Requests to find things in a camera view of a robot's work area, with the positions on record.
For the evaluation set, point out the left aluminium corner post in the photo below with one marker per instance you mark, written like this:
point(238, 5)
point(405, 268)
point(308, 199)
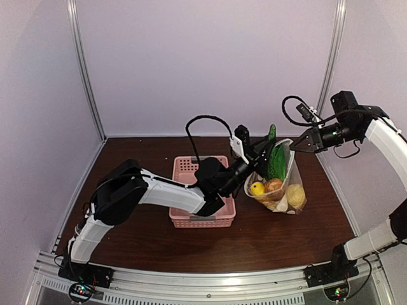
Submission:
point(83, 69)

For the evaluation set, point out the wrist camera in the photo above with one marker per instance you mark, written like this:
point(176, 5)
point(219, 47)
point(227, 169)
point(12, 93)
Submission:
point(308, 113)
point(239, 142)

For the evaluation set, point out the green bok choy toy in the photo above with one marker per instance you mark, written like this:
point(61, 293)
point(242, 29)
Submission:
point(276, 163)

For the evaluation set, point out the circuit board with leds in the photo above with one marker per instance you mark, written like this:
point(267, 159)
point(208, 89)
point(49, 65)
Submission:
point(337, 293)
point(79, 292)

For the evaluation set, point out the yellow lemon toy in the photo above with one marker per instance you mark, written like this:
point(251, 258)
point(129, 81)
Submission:
point(257, 189)

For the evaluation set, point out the right aluminium corner post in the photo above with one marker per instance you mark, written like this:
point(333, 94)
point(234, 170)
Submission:
point(334, 49)

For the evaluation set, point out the pink perforated plastic basket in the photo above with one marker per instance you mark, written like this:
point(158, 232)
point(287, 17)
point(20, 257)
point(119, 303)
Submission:
point(183, 171)

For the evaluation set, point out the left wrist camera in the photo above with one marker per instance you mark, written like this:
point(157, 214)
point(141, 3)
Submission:
point(239, 142)

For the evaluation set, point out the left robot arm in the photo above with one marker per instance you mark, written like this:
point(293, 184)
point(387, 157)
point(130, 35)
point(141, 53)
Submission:
point(129, 185)

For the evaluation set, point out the aluminium corner post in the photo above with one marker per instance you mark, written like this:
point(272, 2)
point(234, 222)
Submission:
point(334, 49)
point(83, 69)

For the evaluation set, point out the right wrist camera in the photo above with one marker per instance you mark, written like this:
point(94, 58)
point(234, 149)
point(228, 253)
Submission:
point(308, 113)

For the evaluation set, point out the brown potato toy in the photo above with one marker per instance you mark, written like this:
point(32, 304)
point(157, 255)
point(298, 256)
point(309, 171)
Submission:
point(273, 185)

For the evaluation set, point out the left circuit board with LEDs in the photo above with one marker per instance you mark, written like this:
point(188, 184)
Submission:
point(79, 292)

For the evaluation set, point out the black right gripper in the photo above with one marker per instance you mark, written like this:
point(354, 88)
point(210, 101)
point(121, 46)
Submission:
point(316, 140)

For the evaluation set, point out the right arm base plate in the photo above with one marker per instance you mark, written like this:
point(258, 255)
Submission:
point(327, 273)

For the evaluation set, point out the right circuit board with LEDs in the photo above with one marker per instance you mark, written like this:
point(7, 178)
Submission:
point(337, 293)

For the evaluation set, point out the front aluminium frame rail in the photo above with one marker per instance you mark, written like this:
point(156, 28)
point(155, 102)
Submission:
point(280, 286)

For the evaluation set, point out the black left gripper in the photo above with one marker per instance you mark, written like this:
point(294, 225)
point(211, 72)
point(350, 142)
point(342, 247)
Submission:
point(259, 161)

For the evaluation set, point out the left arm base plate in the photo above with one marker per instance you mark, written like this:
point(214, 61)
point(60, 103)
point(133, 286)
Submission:
point(89, 274)

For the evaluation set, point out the clear zip top bag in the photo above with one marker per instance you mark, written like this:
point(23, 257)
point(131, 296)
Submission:
point(292, 177)

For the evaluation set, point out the dark green cucumber toy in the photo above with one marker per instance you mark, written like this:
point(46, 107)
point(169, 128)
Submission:
point(272, 136)

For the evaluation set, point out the pale yellow wrinkled fruit toy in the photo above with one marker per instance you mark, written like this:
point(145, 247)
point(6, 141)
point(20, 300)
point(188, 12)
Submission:
point(295, 195)

